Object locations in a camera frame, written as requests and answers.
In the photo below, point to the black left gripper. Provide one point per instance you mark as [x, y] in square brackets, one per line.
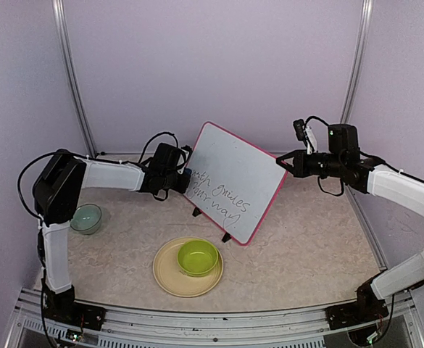
[183, 186]

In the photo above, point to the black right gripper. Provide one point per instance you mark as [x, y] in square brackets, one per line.
[298, 170]

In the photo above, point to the pink framed whiteboard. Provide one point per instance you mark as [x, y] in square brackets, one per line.
[233, 182]

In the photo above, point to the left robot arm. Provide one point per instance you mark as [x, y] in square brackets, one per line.
[57, 189]

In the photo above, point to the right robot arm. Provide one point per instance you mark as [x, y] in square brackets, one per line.
[407, 191]

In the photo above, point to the clear glass bowl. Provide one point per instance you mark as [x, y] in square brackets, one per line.
[87, 219]

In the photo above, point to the green plastic bowl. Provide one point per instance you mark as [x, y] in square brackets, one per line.
[197, 257]

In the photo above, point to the beige round plate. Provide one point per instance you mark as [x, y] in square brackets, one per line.
[171, 278]

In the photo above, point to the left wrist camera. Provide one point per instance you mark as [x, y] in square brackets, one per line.
[187, 150]

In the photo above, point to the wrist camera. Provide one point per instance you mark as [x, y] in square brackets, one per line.
[304, 134]
[187, 150]

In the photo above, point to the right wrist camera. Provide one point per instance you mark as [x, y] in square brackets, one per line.
[304, 134]

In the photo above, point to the aluminium front rail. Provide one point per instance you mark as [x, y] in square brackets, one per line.
[135, 327]

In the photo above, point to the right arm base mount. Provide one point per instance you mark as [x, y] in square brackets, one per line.
[352, 314]

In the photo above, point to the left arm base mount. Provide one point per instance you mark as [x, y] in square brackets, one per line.
[85, 316]

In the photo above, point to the right aluminium corner post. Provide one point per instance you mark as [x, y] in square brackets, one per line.
[359, 52]

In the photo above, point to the aluminium corner post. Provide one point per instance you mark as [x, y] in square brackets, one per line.
[359, 52]
[64, 40]

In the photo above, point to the left aluminium corner post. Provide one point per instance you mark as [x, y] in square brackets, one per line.
[64, 40]

